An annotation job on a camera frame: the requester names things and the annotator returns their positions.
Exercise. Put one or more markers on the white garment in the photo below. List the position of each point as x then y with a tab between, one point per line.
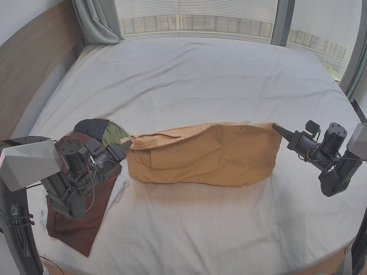
120	188

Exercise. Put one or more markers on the brown shorts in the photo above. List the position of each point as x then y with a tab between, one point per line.
77	228

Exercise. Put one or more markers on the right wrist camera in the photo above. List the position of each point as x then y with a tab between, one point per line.
312	126

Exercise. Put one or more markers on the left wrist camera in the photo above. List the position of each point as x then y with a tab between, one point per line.
92	145

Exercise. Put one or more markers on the grey-green curtain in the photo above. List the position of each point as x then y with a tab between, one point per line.
94	16

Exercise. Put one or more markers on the window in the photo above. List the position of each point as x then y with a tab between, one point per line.
200	4

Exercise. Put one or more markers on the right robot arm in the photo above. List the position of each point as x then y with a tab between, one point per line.
335	135

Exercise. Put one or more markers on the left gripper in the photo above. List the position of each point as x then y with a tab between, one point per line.
114	153

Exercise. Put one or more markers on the bed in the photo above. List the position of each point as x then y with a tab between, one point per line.
200	82

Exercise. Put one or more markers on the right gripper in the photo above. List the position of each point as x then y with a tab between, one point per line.
304	143

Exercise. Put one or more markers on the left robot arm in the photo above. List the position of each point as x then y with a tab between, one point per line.
28	159

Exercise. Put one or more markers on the green garment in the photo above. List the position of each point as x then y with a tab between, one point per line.
113	135

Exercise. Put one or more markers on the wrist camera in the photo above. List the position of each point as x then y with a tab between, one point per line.
312	126
92	145

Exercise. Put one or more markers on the tan shorts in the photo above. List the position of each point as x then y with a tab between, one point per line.
206	159

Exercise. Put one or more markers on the black garment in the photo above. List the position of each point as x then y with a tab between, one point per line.
86	126

